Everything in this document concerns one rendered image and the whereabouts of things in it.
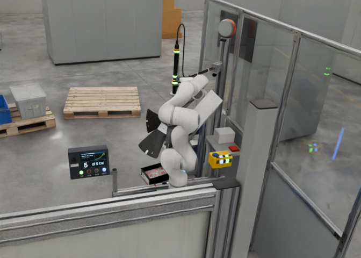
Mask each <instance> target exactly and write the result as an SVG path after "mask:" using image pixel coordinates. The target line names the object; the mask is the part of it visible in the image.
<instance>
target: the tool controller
mask: <svg viewBox="0 0 361 258"><path fill-rule="evenodd" d="M68 159H69V170H70V179H71V180H75V179H79V178H88V177H96V176H104V175H109V174H110V165H109V150H108V147H107V145H98V146H88V147H77V148H68ZM84 161H89V164H90V168H85V169H82V162H84ZM103 168H106V171H102V169H103ZM89 169H90V170H91V173H87V170H89ZM95 169H98V170H99V171H98V172H97V173H96V172H95ZM81 170H82V171H83V174H80V171H81Z"/></svg>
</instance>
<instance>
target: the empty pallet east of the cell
mask: <svg viewBox="0 0 361 258"><path fill-rule="evenodd" d="M97 111H98V115H84V116H75V115H74V112H97ZM108 111H132V114H108ZM63 113H64V119H91V118H136V117H141V109H140V102H139V97H138V90H137V87H79V88H70V92H69V94H68V98H67V101H66V104H65V108H64V110H63Z"/></svg>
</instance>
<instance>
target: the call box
mask: <svg viewBox="0 0 361 258"><path fill-rule="evenodd" d="M213 153H218V157H219V158H216V156H213ZM229 154H230V153H229V151H227V150H225V151H219V152H210V153H209V157H208V162H209V164H210V165H211V167H212V168H213V169H214V168H221V167H229V166H231V165H232V163H231V162H228V163H220V160H226V159H232V158H233V157H232V156H225V157H223V155H229ZM220 155H222V157H220ZM217 160H219V164H216V161H217Z"/></svg>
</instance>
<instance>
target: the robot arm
mask: <svg viewBox="0 0 361 258"><path fill-rule="evenodd" d="M179 79H180V81H179ZM175 83H179V87H178V89H177V92H176V94H175V95H174V96H173V98H172V99H170V100H169V101H167V102H166V103H164V104H163V105H162V106H161V107H160V109H159V111H158V117H159V119H160V121H162V122H163V123H166V124H171V125H177V126H176V127H175V128H174V129H173V130H172V133H171V142H172V146H173V148H174V149H171V148H167V149H165V150H164V151H163V152H162V153H161V156H160V162H161V165H162V167H163V169H164V170H165V171H166V172H167V173H168V175H169V189H175V188H183V187H187V174H186V172H184V171H193V170H195V169H196V167H197V164H198V158H197V155H196V153H195V152H194V150H193V149H192V148H191V146H190V145H189V134H190V133H192V132H193V131H195V130H196V129H197V128H198V126H199V124H200V115H199V113H198V112H197V111H196V110H193V109H187V108H183V107H178V106H179V105H181V104H183V103H185V102H187V101H188V100H189V99H191V97H192V98H193V99H195V100H199V99H201V98H202V97H203V95H204V91H203V89H204V87H206V86H207V84H208V78H207V77H206V76H204V75H197V76H196V77H194V78H193V77H191V75H189V77H182V78H179V76H178V75H177V77H176V80H175Z"/></svg>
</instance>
